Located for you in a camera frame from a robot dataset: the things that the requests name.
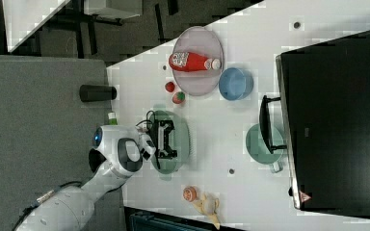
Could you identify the black silver toaster oven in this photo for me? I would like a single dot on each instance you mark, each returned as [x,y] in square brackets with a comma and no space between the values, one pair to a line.
[324,93]

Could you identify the red ketchup bottle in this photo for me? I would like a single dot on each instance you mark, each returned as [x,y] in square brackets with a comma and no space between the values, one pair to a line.
[192,62]

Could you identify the red toy strawberry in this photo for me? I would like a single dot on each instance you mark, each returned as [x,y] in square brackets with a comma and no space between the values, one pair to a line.
[170,87]

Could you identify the green bottle white cap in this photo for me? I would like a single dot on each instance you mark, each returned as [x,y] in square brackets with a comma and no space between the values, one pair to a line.
[112,118]

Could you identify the toy orange half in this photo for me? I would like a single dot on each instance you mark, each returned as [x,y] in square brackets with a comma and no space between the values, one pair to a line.
[190,194]

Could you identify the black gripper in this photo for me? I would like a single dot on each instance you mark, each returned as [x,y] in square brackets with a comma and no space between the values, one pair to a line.
[160,127]

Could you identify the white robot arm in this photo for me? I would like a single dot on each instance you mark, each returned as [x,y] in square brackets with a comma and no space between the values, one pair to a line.
[117,153]

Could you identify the toy peeled banana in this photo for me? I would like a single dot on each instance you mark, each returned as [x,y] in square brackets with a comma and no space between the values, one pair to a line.
[207,206]

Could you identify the pink toy strawberry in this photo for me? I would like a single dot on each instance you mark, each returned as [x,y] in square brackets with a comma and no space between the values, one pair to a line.
[178,97]

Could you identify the mint green mug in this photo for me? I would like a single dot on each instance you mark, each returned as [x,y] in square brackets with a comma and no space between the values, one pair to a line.
[258,150]

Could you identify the grey round plate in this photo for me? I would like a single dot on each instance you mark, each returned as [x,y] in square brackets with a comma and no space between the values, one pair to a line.
[205,43]

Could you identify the dark grey cup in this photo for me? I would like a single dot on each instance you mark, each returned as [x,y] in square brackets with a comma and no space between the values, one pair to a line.
[92,93]

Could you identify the blue plastic cup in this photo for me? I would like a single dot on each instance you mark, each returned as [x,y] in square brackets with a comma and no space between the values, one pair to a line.
[235,84]

